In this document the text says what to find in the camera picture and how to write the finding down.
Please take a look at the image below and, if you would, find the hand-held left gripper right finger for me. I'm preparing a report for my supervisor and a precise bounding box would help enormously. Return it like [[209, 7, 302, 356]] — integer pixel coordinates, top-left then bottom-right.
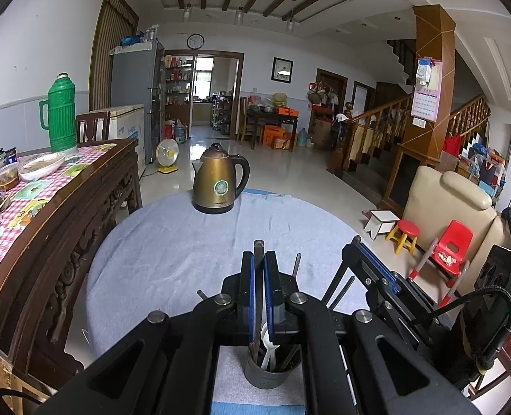
[[264, 250, 481, 415]]

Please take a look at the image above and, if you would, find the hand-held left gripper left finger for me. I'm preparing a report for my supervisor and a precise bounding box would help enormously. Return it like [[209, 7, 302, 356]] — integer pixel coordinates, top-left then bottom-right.
[[35, 251, 256, 415]]

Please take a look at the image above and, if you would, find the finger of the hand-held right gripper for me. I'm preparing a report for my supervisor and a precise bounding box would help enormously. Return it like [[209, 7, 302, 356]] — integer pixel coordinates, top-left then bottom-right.
[[354, 237, 403, 295], [341, 242, 412, 326]]

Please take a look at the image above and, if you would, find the small white spoon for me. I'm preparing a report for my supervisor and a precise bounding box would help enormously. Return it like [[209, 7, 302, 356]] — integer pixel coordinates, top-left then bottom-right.
[[264, 341, 280, 371]]

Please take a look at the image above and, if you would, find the grey utensil holder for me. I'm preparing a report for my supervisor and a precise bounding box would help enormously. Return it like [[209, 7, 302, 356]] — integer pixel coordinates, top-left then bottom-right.
[[243, 341, 304, 390]]

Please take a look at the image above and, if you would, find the red and yellow stool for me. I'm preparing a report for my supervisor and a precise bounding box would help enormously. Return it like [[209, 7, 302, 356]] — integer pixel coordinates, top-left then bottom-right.
[[385, 220, 420, 255]]

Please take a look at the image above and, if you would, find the white step stool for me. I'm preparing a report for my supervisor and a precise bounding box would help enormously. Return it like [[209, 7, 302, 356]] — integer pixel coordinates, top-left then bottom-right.
[[363, 210, 401, 240]]

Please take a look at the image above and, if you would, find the red plastic child chair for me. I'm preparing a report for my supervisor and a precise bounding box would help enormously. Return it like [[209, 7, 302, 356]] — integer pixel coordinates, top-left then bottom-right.
[[407, 220, 474, 307]]

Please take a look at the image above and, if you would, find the beige leather armchair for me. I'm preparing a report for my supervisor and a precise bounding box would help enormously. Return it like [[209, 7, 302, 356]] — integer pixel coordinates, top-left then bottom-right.
[[400, 165, 511, 277]]

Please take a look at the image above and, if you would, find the gold electric kettle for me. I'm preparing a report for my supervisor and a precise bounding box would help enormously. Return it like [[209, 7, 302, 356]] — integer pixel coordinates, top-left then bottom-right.
[[192, 142, 250, 214]]

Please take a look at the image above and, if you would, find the wooden stair railing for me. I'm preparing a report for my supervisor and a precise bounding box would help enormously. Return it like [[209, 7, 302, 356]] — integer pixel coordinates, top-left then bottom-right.
[[337, 93, 492, 174]]

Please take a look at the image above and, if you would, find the orange cardboard box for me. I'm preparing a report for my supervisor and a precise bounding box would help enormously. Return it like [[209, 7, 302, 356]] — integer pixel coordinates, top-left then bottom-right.
[[262, 125, 291, 148]]

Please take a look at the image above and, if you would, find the yellow fan heater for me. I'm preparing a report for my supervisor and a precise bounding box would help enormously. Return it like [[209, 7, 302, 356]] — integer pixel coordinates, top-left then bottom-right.
[[155, 138, 180, 174]]

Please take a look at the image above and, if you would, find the dark wooden side table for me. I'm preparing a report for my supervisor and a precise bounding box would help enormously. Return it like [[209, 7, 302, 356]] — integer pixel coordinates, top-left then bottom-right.
[[244, 107, 300, 152]]

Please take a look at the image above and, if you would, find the carved wooden sideboard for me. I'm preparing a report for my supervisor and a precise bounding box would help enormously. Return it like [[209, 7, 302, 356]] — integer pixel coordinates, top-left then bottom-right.
[[0, 138, 144, 381]]

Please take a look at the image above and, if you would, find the white chest freezer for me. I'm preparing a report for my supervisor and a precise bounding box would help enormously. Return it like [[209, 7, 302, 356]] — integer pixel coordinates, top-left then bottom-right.
[[109, 104, 146, 178]]

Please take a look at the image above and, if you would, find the wooden chair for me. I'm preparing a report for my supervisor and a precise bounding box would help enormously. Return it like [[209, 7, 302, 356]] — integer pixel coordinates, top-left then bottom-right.
[[76, 111, 110, 144]]

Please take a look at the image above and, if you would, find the wooden pillar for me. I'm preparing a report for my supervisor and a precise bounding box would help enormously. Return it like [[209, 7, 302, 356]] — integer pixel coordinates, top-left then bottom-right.
[[400, 5, 456, 169]]

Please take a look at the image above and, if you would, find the red checked table runner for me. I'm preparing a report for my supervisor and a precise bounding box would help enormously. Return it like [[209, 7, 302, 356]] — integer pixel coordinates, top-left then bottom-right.
[[0, 142, 117, 292]]

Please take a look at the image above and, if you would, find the white oval dish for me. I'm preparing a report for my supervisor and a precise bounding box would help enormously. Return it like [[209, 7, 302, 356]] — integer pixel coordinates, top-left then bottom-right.
[[19, 152, 66, 181]]

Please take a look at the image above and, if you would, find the grey refrigerator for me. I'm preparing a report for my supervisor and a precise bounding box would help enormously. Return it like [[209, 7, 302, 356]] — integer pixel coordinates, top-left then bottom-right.
[[111, 39, 165, 174]]

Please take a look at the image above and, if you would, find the green thermos flask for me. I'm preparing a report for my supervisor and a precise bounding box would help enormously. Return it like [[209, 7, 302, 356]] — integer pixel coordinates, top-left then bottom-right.
[[38, 73, 78, 153]]

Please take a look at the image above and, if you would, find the bowl of brown food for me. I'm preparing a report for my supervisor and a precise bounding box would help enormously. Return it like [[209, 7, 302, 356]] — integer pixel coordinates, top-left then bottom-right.
[[0, 163, 20, 191]]

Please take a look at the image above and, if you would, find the brown striped curtain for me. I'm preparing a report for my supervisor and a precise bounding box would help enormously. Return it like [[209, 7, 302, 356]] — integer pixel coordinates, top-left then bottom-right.
[[89, 0, 139, 111]]

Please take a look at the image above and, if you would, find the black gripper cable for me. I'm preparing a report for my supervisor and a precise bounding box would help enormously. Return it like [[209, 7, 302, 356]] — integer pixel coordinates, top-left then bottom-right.
[[411, 287, 511, 372]]

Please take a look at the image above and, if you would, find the pink wall calendar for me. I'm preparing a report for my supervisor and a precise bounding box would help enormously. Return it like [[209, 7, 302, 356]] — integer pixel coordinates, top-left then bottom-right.
[[411, 56, 443, 122]]

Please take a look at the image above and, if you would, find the framed wall picture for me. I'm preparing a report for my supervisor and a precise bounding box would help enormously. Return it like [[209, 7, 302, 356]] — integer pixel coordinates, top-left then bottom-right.
[[271, 57, 294, 83]]

